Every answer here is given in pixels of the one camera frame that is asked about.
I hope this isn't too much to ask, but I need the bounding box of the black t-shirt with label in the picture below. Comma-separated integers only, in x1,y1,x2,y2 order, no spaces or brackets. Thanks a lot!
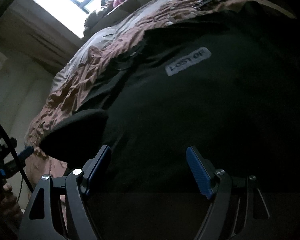
39,2,300,239

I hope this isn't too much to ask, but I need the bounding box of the black clothes hanger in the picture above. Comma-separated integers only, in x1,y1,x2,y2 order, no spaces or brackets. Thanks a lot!
192,0,221,11

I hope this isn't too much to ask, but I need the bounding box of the person's left hand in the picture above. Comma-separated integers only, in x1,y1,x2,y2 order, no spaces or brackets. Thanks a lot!
0,183,23,220

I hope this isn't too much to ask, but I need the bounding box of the brown wrinkled blanket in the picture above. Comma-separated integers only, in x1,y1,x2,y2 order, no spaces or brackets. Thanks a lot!
25,0,295,186

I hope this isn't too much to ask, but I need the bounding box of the grey bed sheet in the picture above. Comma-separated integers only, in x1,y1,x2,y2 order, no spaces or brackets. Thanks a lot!
51,0,175,91

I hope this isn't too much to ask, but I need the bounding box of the patterned pillow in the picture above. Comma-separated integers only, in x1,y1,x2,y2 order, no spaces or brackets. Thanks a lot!
83,0,151,37

